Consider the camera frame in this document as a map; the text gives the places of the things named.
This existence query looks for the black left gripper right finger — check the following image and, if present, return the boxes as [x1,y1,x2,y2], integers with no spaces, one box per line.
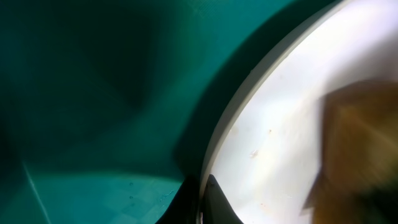
[202,174,243,224]

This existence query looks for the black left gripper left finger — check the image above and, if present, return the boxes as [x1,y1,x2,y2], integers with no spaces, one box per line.
[156,175,199,224]

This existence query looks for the white plate with red stain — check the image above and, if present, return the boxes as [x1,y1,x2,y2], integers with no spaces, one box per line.
[200,0,397,224]

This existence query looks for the yellow-green sponge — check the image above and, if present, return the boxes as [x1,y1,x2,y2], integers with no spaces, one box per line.
[304,80,397,224]

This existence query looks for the teal plastic tray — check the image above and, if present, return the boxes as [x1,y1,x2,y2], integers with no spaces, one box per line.
[1,0,328,223]

